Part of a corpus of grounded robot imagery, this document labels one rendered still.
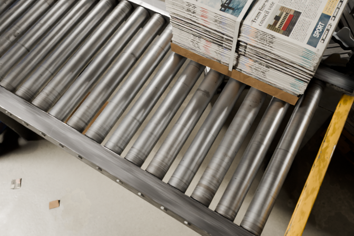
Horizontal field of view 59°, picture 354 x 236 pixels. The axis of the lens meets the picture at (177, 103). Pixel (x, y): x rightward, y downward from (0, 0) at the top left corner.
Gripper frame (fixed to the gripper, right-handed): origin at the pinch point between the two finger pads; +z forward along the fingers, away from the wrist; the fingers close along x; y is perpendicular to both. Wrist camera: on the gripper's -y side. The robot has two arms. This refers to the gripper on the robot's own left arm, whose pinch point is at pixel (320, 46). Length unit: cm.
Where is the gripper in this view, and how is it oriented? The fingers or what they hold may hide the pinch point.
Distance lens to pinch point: 104.1
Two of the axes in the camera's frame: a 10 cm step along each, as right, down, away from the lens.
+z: -8.6, -4.3, 2.8
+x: -5.1, 7.7, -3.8
